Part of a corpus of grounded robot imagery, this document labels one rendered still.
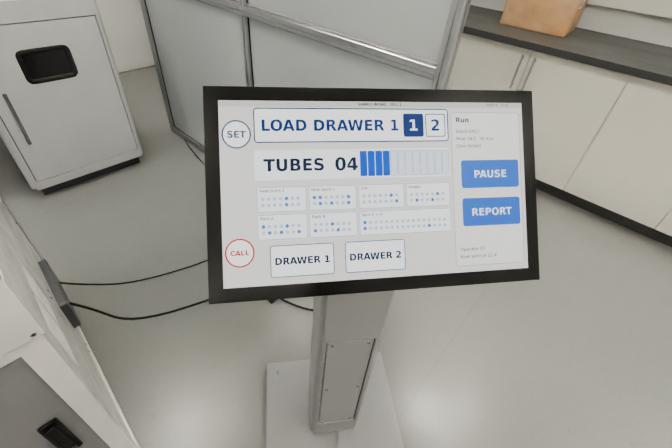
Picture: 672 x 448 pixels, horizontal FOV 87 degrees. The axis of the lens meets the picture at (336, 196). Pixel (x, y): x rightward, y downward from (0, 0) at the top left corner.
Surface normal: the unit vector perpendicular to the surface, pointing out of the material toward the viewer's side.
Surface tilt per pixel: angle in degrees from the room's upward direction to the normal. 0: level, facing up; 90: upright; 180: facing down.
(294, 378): 5
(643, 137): 90
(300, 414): 0
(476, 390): 0
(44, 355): 90
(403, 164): 50
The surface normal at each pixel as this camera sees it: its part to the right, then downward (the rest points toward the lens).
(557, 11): -0.60, 0.46
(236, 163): 0.15, -0.02
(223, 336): 0.07, -0.78
